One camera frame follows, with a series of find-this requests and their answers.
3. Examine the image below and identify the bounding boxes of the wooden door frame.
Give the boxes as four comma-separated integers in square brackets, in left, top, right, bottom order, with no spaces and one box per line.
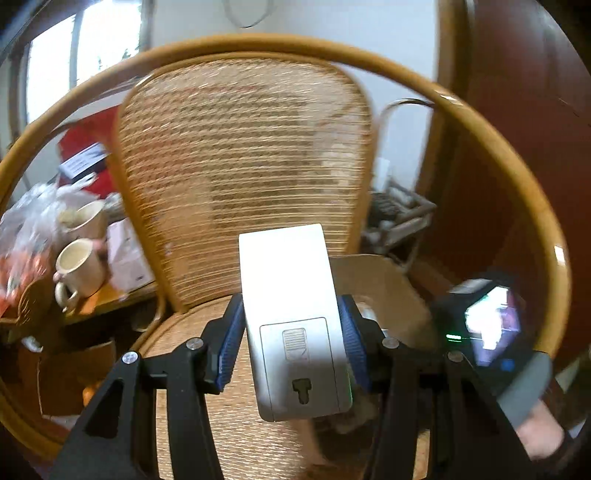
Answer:
[416,0,467,195]

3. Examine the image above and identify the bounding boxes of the brown cardboard box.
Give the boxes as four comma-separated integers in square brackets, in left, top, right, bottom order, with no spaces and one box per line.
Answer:
[300,253,439,467]

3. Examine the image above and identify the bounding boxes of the dark red wooden door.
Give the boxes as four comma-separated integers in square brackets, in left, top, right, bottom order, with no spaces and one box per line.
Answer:
[416,0,591,370]

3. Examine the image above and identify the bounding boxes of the white plastic block device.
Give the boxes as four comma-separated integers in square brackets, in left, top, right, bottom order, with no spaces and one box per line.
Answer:
[238,223,354,423]

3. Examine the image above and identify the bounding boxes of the rear cream mug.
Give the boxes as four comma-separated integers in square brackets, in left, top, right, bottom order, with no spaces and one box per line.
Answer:
[60,199,108,241]

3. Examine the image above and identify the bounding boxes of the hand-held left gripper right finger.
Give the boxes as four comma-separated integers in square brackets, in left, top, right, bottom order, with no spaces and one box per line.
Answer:
[336,295,533,480]

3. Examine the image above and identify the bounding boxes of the red upholstered seat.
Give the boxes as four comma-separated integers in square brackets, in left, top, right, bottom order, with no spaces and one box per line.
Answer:
[58,106,123,199]

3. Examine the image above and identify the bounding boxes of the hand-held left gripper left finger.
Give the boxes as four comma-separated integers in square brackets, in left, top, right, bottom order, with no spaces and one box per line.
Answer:
[47,294,246,480]

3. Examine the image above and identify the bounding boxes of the brown cardboard carton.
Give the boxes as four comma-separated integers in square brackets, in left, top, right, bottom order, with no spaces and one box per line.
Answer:
[18,339,116,418]

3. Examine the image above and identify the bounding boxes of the black hanging cable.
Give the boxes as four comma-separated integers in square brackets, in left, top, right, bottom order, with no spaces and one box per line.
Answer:
[222,0,275,29]

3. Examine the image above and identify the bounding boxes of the cream ceramic mug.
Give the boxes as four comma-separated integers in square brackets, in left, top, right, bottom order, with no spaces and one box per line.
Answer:
[54,237,108,312]

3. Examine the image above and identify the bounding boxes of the white tissue carton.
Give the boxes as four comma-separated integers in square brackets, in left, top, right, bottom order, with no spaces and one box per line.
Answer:
[106,217,155,292]

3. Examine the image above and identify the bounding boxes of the wooden side table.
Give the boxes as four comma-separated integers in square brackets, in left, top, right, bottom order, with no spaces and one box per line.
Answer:
[0,281,162,342]

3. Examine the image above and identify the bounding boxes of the window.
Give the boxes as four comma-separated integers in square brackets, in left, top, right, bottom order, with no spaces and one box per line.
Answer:
[9,0,153,125]

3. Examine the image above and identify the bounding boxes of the clear plastic bag red contents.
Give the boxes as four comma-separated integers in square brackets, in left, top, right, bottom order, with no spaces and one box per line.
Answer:
[0,182,70,315]

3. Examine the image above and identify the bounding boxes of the rattan cane armchair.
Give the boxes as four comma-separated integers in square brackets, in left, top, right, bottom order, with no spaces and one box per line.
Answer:
[0,34,571,480]

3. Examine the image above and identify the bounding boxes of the white box with dark dots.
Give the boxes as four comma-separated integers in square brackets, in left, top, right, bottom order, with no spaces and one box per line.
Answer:
[58,142,109,181]

